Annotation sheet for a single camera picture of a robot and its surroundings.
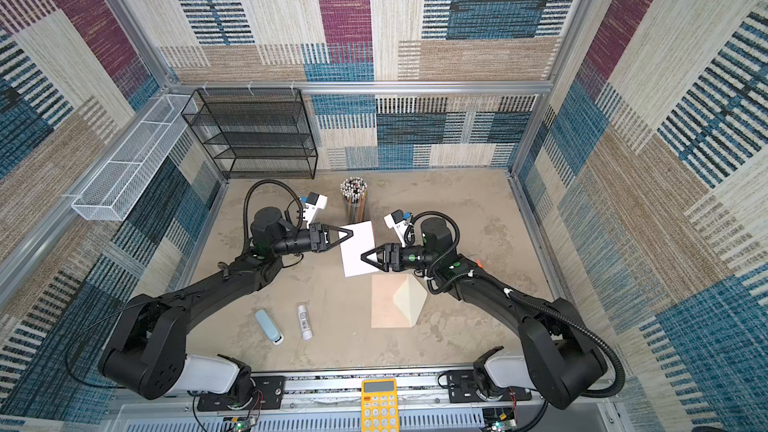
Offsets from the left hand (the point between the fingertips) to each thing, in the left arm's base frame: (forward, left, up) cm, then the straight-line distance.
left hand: (352, 234), depth 73 cm
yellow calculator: (-32, -6, -23) cm, 40 cm away
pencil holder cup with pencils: (+19, +1, -7) cm, 20 cm away
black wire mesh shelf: (+48, +39, -7) cm, 62 cm away
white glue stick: (-16, +13, -23) cm, 31 cm away
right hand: (-4, -4, -6) cm, 8 cm away
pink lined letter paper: (-1, -2, -3) cm, 3 cm away
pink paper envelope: (-7, -11, -25) cm, 28 cm away
